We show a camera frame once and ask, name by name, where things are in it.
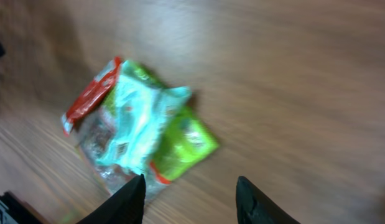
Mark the red stick sachet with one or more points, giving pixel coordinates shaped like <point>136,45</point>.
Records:
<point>92,95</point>

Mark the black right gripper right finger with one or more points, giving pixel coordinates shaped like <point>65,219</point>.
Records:
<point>255,207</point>

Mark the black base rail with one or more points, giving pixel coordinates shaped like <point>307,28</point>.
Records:
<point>13,212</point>

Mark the mint wet wipes packet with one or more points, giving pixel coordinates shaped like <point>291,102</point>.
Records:
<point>143,111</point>

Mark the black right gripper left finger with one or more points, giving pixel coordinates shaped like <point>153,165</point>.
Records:
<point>126,206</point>

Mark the green candy bag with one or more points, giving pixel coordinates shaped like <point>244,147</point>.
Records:
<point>186,141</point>

